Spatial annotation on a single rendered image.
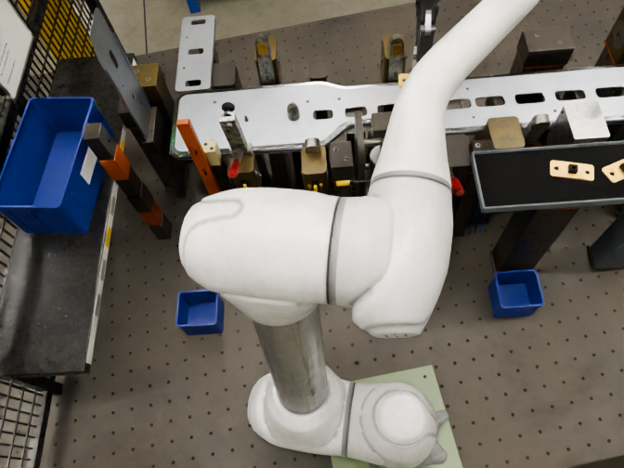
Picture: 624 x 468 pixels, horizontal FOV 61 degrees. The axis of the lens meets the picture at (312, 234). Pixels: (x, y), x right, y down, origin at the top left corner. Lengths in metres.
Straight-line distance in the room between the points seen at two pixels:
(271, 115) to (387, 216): 0.89
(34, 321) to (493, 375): 1.10
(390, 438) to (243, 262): 0.58
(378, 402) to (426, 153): 0.59
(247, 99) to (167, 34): 1.85
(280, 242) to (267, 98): 0.93
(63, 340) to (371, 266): 0.84
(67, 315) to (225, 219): 0.73
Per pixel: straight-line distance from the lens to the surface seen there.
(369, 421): 1.09
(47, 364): 1.27
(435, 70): 0.71
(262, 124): 1.42
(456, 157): 1.26
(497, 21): 0.77
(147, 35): 3.34
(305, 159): 1.26
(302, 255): 0.58
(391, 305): 0.58
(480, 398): 1.45
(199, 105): 1.51
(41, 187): 1.48
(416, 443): 1.09
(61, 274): 1.33
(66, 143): 1.53
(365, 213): 0.59
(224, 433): 1.44
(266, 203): 0.61
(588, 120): 1.36
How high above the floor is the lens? 2.10
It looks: 63 degrees down
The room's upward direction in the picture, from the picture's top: 10 degrees counter-clockwise
